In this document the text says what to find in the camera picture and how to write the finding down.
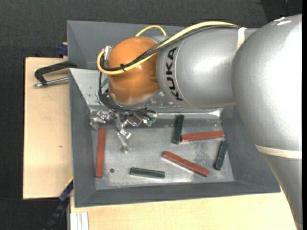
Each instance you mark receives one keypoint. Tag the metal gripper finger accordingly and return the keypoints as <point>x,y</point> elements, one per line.
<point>124,140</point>
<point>102,117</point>

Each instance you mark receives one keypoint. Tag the grey metal bin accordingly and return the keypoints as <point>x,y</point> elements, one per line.
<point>144,153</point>

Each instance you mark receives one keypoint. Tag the pale cardboard board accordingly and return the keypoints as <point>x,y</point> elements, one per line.
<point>45,133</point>

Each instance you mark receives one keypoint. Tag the dark green flat block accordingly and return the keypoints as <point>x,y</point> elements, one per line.
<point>221,155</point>
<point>178,129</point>
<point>147,173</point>

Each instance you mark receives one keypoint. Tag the red-brown flat block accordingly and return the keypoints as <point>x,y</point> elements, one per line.
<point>100,152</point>
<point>202,135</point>
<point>185,163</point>

